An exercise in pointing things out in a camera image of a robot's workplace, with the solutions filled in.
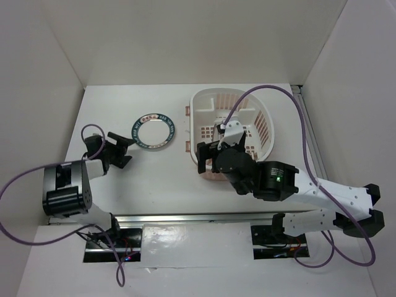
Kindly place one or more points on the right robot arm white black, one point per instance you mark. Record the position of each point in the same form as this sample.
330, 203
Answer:
339, 207

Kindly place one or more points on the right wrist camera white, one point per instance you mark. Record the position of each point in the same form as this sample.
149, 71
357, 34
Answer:
233, 133

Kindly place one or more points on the aluminium rail front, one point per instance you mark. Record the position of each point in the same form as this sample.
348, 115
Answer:
261, 218

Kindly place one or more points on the white plate orange sunburst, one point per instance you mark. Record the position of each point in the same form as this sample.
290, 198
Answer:
217, 132

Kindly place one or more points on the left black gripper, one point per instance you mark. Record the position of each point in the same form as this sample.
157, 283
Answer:
120, 161

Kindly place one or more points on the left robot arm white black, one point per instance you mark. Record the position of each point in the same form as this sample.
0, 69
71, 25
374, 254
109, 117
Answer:
67, 192

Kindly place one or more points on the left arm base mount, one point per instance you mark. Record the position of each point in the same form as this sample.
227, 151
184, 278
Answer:
97, 250

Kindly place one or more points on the aluminium rail right side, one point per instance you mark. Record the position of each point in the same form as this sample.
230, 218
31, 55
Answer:
314, 151

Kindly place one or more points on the aluminium rail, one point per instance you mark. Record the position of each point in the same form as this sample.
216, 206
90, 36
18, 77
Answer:
314, 151
261, 218

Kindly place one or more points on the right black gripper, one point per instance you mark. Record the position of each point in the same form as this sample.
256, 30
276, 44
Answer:
205, 151

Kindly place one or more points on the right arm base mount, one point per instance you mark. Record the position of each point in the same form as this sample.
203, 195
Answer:
269, 246

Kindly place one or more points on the white plate dark teal rim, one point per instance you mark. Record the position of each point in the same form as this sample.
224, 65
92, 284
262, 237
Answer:
153, 131

